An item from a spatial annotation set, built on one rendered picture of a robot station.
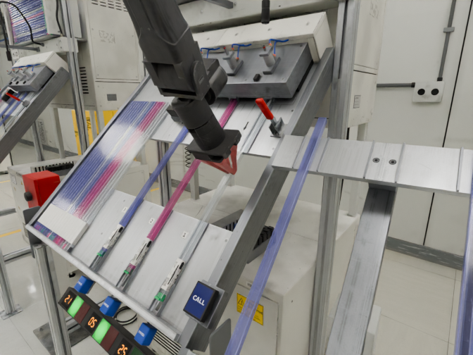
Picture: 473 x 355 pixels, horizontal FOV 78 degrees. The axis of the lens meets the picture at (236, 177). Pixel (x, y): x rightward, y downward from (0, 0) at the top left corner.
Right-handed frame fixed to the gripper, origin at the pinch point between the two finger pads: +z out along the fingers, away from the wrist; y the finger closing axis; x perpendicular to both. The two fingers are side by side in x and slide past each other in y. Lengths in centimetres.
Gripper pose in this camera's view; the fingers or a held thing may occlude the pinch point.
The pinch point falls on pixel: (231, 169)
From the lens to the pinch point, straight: 63.7
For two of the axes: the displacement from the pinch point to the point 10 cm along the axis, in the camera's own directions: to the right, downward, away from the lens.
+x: -4.8, 7.7, -4.3
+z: 3.9, 6.2, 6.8
